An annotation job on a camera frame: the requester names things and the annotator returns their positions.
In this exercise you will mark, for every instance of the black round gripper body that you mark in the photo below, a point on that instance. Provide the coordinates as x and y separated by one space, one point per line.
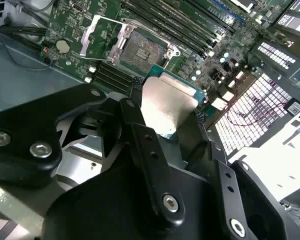
110 205

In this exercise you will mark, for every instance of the silver topped CPU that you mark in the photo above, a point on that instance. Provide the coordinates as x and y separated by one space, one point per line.
165 105

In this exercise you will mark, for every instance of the metal socket cover frame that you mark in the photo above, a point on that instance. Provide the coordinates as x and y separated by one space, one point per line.
86 41

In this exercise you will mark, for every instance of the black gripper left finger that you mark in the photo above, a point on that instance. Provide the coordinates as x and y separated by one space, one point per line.
27 130

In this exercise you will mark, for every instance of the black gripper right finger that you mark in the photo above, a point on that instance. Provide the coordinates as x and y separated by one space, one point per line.
240 200

